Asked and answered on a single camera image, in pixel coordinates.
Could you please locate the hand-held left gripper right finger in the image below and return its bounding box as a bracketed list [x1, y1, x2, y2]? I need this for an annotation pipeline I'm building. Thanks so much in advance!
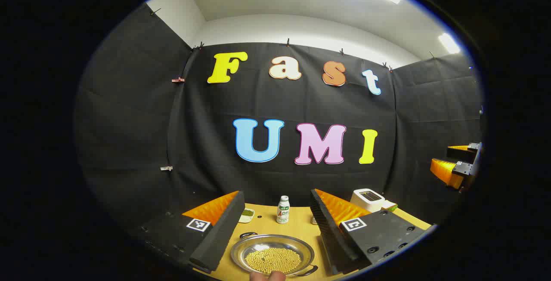
[310, 188, 437, 275]

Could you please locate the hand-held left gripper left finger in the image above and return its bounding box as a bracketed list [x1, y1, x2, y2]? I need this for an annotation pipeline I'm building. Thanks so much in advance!
[129, 191, 246, 273]

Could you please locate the stainless steel pot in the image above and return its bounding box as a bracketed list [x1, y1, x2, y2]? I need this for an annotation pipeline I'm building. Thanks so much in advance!
[230, 232, 319, 278]

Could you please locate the pile of yellow soybeans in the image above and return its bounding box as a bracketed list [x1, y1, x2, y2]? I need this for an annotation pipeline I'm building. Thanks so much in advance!
[245, 247, 302, 274]

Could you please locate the white bottle with green label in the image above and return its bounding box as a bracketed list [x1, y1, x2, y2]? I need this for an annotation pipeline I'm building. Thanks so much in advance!
[276, 195, 291, 224]

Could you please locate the white toaster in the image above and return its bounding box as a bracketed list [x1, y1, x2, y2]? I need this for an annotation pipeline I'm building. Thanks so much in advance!
[350, 188, 386, 213]

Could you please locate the small ceiling light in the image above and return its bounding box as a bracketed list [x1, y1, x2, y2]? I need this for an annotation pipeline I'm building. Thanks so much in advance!
[438, 33, 461, 54]

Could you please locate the row of small dark clips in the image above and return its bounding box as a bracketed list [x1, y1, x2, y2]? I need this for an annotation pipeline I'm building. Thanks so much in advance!
[151, 8, 436, 71]

